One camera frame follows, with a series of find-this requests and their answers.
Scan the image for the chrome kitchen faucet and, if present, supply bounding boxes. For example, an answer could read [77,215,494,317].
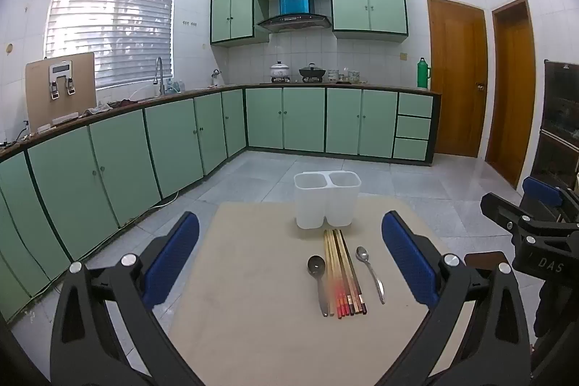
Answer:
[153,57,166,96]

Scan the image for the white window blind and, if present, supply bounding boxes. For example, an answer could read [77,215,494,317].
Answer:
[44,0,178,89]

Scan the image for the wooden door with handle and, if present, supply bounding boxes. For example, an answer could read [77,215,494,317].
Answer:
[426,0,489,159]

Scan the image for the white floor cable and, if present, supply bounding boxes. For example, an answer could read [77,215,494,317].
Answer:
[118,186,182,229]

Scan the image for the brown water dispenser box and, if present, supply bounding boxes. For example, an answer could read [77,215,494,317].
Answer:
[25,52,97,129]

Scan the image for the black spoon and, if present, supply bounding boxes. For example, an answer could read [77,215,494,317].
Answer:
[308,256,330,318]

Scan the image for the silver metal spoon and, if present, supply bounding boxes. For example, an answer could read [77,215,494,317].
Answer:
[356,246,386,305]

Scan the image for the white flat box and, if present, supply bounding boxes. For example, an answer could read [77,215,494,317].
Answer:
[37,112,81,133]

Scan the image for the green kitchen base cabinets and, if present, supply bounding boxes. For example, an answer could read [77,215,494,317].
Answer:
[0,85,442,323]

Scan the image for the green thermos flask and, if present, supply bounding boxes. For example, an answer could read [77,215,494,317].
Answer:
[416,57,431,89]

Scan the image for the black wok with lid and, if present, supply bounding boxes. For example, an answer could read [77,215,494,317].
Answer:
[299,63,327,82]

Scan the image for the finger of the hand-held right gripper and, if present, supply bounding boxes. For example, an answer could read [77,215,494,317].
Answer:
[522,177,579,224]
[480,192,544,242]

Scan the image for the black glass cabinet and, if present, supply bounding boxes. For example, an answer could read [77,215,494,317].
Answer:
[528,59,579,193]

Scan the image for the crumpled cloth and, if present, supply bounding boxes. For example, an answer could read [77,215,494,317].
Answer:
[80,100,115,116]

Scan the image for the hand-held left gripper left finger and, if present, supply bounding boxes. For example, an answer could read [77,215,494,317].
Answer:
[50,212,213,386]

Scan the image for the brown wooden stool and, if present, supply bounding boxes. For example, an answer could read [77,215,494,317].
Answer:
[464,251,513,275]

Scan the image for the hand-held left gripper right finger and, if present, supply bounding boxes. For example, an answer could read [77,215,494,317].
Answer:
[377,212,531,386]

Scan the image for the range hood with blue film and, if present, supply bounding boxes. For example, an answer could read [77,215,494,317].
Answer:
[256,0,332,33]

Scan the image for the plain wooden door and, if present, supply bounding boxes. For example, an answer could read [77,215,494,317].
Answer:
[485,0,537,190]

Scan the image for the white plastic utensil holder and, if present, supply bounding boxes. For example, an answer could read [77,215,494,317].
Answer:
[294,171,362,229]

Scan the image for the bundle of mixed chopsticks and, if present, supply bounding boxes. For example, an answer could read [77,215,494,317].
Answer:
[323,229,367,317]

